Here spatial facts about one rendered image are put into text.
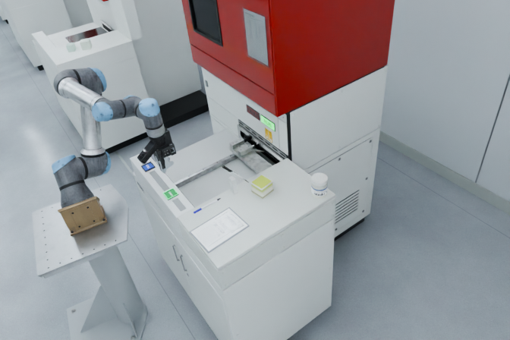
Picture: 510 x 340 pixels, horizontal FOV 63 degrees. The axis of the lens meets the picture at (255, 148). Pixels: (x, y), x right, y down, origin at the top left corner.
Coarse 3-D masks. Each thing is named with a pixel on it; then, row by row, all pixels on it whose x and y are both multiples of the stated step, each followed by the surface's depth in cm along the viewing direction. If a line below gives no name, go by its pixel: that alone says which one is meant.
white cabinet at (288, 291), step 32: (160, 224) 225; (192, 256) 189; (288, 256) 185; (320, 256) 203; (192, 288) 227; (256, 288) 182; (288, 288) 199; (320, 288) 220; (224, 320) 190; (256, 320) 195; (288, 320) 215
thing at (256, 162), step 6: (234, 150) 230; (240, 156) 227; (246, 156) 225; (252, 156) 225; (258, 156) 224; (246, 162) 223; (252, 162) 221; (258, 162) 220; (264, 162) 220; (252, 168) 220; (258, 168) 216; (264, 168) 216
